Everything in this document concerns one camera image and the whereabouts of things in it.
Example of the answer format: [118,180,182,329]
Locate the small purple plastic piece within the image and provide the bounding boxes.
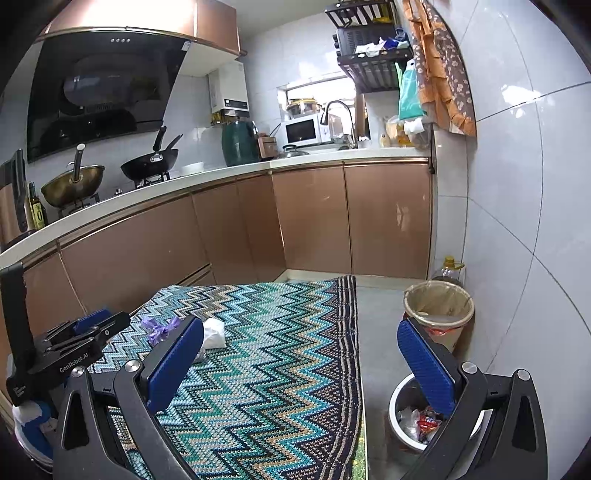
[141,316,181,346]

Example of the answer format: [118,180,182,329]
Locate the clear bag with white items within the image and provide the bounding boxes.
[404,117,431,149]

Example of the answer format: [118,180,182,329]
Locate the wooden cutting board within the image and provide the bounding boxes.
[353,92,370,142]

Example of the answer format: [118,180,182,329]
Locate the black dish rack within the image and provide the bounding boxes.
[324,0,414,93]

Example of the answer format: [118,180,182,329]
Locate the zigzag patterned mat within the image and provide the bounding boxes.
[88,274,366,480]

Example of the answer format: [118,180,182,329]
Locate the green printed cloth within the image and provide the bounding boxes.
[351,425,368,480]

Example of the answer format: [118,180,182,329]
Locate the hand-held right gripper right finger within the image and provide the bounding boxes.
[397,318,550,480]

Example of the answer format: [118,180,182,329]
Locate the glass bowl with yellow rim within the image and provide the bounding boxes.
[286,98,322,119]

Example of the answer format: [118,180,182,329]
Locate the white tissue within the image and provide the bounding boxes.
[202,318,226,350]

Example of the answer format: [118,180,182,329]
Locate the white rag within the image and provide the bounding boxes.
[353,39,387,57]

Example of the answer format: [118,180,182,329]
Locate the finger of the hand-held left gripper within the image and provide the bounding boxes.
[46,309,114,339]
[44,312,131,356]

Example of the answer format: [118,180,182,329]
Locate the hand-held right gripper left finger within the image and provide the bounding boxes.
[53,318,205,480]

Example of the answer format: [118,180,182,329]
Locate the black range hood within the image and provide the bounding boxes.
[25,32,195,164]

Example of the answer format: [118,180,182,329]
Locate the dark green appliance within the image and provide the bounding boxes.
[222,121,260,167]

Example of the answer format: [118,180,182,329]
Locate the person's left hand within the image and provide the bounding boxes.
[11,399,59,463]

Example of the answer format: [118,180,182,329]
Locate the beige wastebasket with liner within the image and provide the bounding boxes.
[403,281,476,354]

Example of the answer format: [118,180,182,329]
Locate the grey metal bin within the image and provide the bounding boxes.
[388,373,486,454]

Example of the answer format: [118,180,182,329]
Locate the white microwave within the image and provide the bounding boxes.
[283,115,324,147]

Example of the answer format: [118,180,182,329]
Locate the orange floral apron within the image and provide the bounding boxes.
[402,0,477,138]

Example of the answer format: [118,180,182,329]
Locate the gas stove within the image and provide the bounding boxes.
[58,171,171,217]

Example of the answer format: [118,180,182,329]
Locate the white water heater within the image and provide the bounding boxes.
[208,62,251,125]

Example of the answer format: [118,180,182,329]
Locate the dark olive oil bottle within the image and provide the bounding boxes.
[28,182,49,230]

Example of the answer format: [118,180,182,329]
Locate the teal plastic bag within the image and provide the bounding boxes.
[398,60,428,122]

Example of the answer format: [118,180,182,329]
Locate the brown kitchen counter cabinets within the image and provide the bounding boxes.
[0,156,437,416]

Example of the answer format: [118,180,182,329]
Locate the clear oil bottle yellow cap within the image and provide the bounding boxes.
[431,256,467,287]

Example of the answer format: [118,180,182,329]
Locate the clear plastic bag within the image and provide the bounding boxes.
[397,406,422,440]

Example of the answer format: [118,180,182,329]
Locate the red snack wrapper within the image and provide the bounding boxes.
[416,408,445,444]

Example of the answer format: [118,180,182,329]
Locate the yellow package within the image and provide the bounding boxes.
[385,115,411,147]

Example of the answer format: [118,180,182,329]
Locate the brass wok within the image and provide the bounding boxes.
[41,164,106,207]

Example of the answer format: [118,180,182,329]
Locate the black frying pan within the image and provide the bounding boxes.
[120,134,184,182]

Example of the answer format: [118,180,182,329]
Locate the metal faucet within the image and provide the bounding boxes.
[320,100,359,149]

